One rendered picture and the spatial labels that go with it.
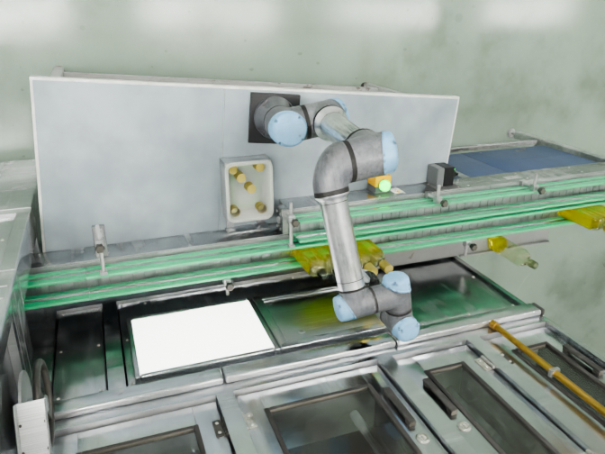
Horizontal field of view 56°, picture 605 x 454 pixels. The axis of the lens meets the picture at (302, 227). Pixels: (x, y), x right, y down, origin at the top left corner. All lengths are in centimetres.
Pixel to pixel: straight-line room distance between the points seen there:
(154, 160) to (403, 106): 98
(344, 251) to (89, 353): 88
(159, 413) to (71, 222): 78
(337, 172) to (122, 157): 84
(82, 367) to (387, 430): 92
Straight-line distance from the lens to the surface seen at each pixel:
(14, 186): 233
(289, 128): 185
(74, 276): 195
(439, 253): 244
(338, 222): 150
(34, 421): 141
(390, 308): 160
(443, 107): 240
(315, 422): 158
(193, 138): 203
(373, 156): 150
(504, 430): 165
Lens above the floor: 271
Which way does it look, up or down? 61 degrees down
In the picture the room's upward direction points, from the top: 136 degrees clockwise
